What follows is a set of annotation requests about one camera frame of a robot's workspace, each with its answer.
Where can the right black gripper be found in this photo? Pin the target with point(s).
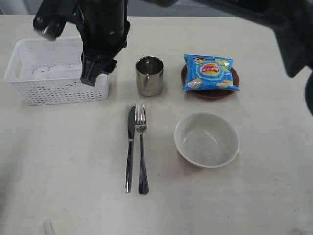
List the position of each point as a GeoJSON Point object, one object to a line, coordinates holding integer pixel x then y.
{"type": "Point", "coordinates": [103, 27]}

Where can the stainless steel cup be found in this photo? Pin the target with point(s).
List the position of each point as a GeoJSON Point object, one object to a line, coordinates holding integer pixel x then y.
{"type": "Point", "coordinates": [149, 76]}

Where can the white perforated plastic basket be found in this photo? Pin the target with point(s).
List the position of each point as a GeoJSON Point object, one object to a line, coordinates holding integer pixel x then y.
{"type": "Point", "coordinates": [47, 72]}

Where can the silver table knife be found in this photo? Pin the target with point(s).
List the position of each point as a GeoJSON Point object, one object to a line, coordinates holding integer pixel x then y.
{"type": "Point", "coordinates": [129, 165]}

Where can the silver fork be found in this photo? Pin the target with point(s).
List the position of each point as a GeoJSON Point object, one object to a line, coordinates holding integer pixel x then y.
{"type": "Point", "coordinates": [140, 127]}

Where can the blue chips bag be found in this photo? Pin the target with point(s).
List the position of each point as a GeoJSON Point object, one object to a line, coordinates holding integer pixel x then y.
{"type": "Point", "coordinates": [208, 73]}

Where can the dark brown round plate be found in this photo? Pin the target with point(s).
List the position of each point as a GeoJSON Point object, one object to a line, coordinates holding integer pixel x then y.
{"type": "Point", "coordinates": [210, 94]}

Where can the pale green ceramic bowl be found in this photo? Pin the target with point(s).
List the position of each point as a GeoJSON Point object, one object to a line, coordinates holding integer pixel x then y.
{"type": "Point", "coordinates": [206, 140]}

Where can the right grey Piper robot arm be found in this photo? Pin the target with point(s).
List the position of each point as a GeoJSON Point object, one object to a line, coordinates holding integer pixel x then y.
{"type": "Point", "coordinates": [290, 20]}

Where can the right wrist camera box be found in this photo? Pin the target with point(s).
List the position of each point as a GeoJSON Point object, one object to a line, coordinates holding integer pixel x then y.
{"type": "Point", "coordinates": [52, 17]}

